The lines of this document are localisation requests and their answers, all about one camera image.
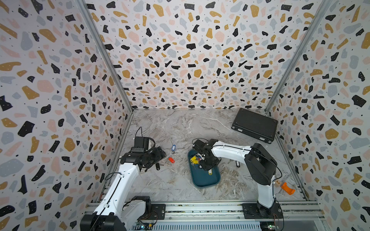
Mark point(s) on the black hard case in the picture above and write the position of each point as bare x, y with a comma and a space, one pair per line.
255, 125

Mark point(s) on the yellow tag key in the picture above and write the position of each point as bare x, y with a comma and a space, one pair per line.
195, 160

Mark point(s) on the teal plastic storage box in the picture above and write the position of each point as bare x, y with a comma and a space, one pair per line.
201, 178

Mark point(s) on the small wooden number block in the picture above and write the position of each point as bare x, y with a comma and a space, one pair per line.
278, 183

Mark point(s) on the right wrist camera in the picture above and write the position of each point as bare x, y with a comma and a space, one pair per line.
199, 143

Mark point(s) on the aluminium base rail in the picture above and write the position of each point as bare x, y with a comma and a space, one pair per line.
227, 216

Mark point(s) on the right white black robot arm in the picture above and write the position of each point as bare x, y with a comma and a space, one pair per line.
261, 166

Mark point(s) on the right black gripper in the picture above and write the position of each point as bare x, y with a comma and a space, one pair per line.
205, 168

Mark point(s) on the orange plastic piece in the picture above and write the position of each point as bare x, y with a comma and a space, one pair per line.
287, 189

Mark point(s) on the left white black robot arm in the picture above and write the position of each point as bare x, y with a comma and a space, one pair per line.
121, 184

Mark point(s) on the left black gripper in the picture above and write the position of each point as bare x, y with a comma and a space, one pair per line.
158, 154

